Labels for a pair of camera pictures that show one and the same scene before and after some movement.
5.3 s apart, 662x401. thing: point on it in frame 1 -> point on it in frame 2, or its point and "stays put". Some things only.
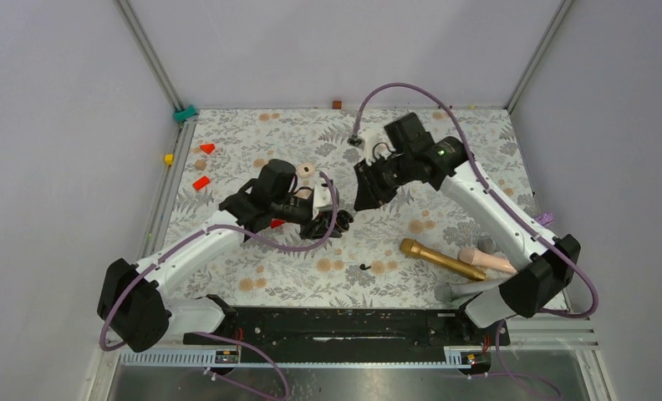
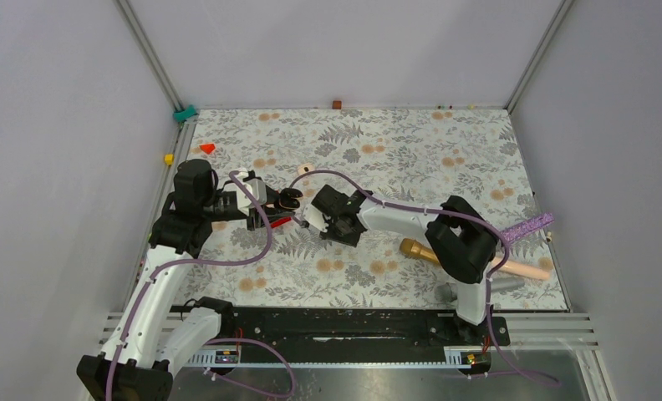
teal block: [185, 114] stays put
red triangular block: [207, 148] stays put
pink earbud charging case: [306, 170] stays put
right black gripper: [371, 194] -> [330, 234]
